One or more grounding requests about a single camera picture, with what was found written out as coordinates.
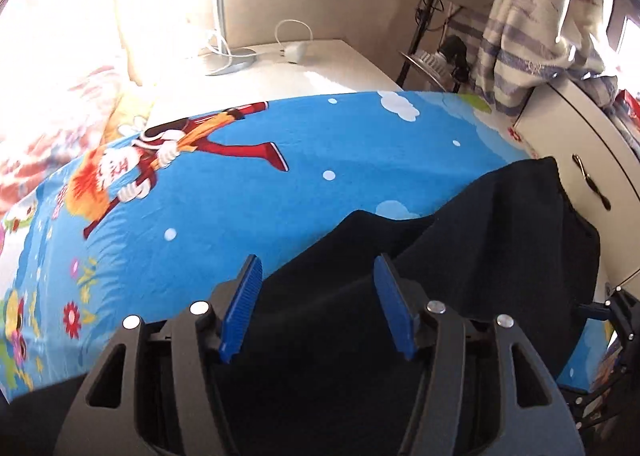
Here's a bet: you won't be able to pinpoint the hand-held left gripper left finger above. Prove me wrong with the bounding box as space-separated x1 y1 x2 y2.
52 253 263 456

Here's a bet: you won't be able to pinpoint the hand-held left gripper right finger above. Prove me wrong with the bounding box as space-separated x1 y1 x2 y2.
374 253 586 456

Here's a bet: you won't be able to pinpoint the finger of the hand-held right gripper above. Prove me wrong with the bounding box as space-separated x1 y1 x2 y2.
557 368 632 429
577 286 640 367

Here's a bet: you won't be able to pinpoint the black pants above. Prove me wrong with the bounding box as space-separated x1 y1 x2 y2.
10 156 601 456

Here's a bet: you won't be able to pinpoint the blue cartoon printed bed sheet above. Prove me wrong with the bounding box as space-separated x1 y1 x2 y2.
0 88 616 402

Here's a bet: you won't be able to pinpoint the white cabinet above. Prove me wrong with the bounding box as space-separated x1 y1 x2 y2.
510 77 640 288

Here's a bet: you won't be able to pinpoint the metallic round fan base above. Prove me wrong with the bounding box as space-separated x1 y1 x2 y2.
399 48 468 93

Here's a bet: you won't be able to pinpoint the silver lamp base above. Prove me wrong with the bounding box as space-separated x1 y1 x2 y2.
204 47 258 78

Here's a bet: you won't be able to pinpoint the white bedside table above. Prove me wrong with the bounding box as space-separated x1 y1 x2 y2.
150 38 403 107

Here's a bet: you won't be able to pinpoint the pink floral quilt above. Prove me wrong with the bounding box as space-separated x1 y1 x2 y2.
0 61 128 218

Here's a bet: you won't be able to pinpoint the blue striped towel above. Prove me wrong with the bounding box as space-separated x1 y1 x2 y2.
472 0 620 119

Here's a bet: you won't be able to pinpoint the dark metal drawer handle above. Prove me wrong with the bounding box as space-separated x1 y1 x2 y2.
572 153 612 211

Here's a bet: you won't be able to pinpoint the white charger with cable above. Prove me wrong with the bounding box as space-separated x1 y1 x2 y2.
274 18 315 63

